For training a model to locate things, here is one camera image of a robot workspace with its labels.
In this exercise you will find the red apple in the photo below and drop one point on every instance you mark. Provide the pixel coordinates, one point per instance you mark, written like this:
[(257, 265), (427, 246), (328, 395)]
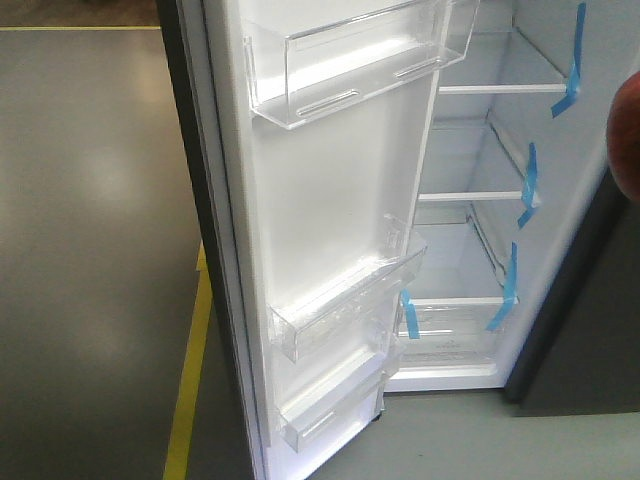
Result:
[(622, 136)]

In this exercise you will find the white fridge interior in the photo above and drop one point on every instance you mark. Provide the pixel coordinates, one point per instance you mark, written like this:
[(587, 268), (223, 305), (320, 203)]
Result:
[(515, 154)]

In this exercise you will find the dark grey fridge right door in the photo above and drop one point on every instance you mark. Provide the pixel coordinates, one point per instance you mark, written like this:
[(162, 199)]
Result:
[(582, 354)]

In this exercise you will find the clear middle door bin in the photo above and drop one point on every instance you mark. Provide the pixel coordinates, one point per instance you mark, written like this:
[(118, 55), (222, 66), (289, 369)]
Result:
[(377, 275)]

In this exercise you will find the clear door bin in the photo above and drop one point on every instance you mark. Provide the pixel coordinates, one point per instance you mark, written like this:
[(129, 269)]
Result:
[(377, 275), (309, 59), (345, 385)]

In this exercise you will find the clear lower door bin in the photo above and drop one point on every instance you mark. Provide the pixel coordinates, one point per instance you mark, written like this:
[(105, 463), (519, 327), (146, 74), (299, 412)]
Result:
[(345, 385)]

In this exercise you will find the clear upper door bin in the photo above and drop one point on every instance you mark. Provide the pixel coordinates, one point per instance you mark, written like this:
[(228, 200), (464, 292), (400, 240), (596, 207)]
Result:
[(309, 59)]

